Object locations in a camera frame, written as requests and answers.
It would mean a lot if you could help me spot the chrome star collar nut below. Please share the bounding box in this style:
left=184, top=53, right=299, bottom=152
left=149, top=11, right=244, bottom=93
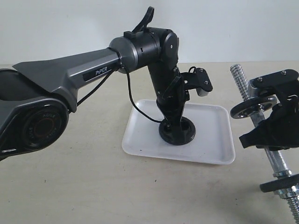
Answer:
left=274, top=184, right=299, bottom=199

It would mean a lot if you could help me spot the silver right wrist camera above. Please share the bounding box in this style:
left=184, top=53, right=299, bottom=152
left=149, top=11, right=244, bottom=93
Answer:
left=248, top=69, right=299, bottom=101

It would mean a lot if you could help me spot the white rectangular plastic tray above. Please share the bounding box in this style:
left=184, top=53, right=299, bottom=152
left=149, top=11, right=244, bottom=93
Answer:
left=121, top=103, right=235, bottom=165

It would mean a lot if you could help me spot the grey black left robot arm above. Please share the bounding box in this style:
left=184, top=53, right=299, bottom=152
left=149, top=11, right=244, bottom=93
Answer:
left=0, top=28, right=190, bottom=160

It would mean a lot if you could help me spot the chrome threaded dumbbell bar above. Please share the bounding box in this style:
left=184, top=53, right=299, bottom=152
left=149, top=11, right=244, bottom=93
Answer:
left=230, top=64, right=299, bottom=223

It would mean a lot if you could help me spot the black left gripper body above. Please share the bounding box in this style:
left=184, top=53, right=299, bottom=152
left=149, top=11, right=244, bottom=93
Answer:
left=156, top=90, right=190, bottom=124

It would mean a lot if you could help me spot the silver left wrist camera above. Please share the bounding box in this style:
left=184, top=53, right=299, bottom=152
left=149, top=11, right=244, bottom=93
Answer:
left=181, top=66, right=213, bottom=97

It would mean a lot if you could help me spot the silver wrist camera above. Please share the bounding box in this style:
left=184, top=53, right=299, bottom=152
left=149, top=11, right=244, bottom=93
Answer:
left=181, top=66, right=213, bottom=97
left=248, top=69, right=299, bottom=101

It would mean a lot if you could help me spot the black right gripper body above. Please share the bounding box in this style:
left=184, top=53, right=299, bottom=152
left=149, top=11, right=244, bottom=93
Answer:
left=258, top=95, right=299, bottom=151

